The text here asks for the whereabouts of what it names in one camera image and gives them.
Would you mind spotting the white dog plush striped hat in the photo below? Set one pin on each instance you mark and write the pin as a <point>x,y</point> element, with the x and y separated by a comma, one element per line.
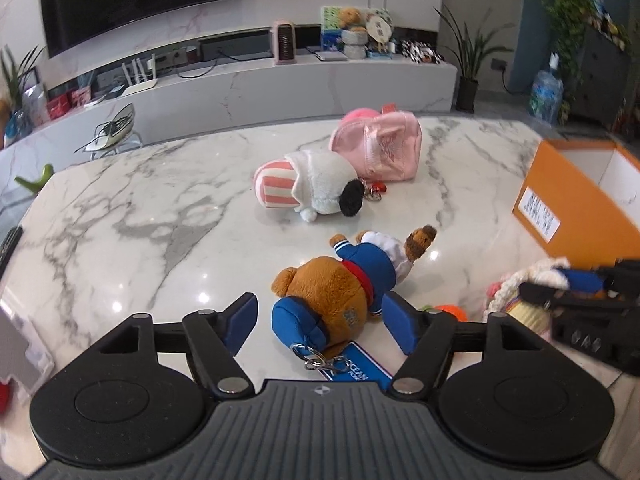
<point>310,183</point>

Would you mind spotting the small bear plush on shelf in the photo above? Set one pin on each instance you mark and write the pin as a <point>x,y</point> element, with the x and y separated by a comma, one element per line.
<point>349,18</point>

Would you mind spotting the blue water jug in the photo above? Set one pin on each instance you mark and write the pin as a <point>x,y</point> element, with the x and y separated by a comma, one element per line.
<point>547,93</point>

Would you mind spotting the dark grey drawer cabinet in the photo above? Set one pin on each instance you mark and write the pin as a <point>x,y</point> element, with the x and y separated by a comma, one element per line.
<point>603,70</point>

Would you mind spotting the orange crochet ball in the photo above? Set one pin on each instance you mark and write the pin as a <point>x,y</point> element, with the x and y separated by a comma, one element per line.
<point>452,309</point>

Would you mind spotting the white marble tv console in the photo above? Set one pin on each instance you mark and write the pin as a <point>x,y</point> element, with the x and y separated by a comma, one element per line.
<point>235,95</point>

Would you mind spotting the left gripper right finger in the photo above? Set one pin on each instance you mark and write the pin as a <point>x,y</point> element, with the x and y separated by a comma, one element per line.
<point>425,338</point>

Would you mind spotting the pink mini backpack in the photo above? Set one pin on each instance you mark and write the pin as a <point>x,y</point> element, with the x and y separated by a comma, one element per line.
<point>382,145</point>

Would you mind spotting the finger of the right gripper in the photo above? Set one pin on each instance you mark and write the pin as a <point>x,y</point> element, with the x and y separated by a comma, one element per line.
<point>552,298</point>
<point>599,279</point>

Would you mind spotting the hanging ivy plant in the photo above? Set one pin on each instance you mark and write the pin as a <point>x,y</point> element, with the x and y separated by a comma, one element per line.
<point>568,21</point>

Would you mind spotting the white wifi router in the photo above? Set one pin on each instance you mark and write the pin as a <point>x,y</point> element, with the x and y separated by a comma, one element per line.
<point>139,77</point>

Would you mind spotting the white crochet doll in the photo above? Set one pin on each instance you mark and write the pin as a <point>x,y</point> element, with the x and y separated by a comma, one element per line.
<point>509,294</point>

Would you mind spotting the white baby bouncer chair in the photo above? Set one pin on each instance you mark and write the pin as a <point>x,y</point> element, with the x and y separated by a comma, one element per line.
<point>114,136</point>

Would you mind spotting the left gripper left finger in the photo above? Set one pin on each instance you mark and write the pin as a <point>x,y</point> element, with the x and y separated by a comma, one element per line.
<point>214,339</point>

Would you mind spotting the orange cardboard box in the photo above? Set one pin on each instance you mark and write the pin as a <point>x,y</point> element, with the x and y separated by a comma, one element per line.
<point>580,201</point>

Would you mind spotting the black remote control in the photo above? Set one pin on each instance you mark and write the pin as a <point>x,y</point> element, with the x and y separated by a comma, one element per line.
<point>8,246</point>

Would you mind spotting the round paper fan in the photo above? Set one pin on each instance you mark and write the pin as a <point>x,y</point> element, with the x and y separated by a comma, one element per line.
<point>379,31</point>

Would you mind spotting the potted green plant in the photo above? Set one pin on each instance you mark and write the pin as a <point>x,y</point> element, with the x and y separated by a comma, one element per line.
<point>470,51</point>

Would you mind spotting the red gift box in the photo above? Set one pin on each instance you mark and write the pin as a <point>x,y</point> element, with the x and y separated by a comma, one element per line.
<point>59,106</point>

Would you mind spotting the brown bear plush blue outfit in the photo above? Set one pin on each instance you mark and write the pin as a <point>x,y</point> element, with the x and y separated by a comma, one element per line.
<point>325,302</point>

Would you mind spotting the left potted plant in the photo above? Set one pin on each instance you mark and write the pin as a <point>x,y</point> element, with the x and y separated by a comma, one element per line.
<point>15,74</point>

